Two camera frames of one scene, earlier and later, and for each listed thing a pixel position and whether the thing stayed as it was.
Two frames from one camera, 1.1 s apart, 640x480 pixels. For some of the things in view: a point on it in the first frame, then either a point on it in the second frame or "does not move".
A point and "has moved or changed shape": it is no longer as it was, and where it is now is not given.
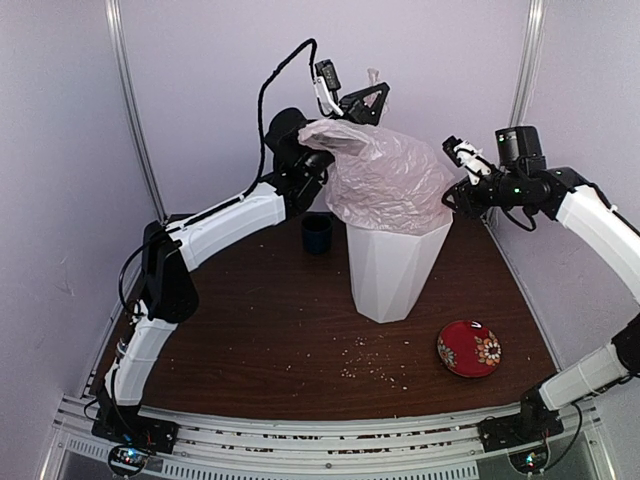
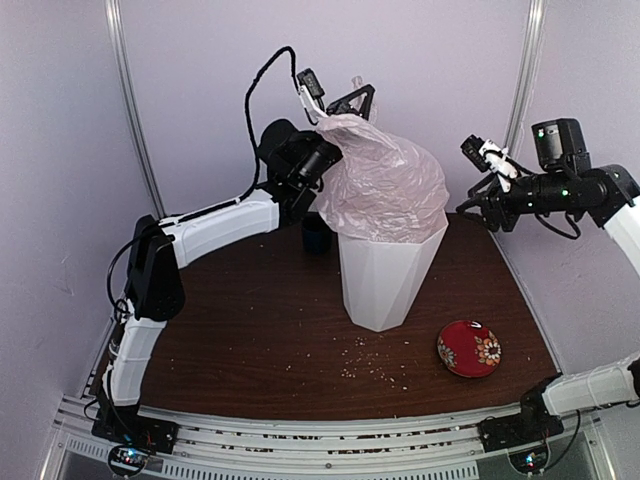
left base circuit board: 127,460 does not move
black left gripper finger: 377,108 -> 365,109
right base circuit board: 530,460 does not move
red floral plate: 467,351 does not move
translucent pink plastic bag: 379,182 has moved or changed shape
